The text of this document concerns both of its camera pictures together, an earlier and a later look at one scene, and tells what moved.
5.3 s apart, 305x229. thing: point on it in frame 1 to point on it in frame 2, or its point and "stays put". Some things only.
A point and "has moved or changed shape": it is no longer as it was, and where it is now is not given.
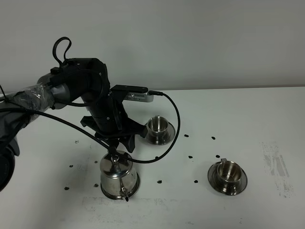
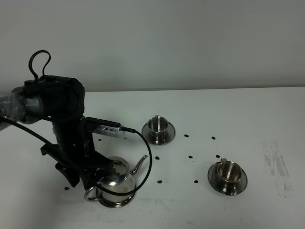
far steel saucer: [172, 131] stays put
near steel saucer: [213, 178] stays put
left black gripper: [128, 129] to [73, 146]
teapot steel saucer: [127, 195] to [116, 204]
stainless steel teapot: [117, 179] has moved or changed shape
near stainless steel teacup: [229, 173] stays put
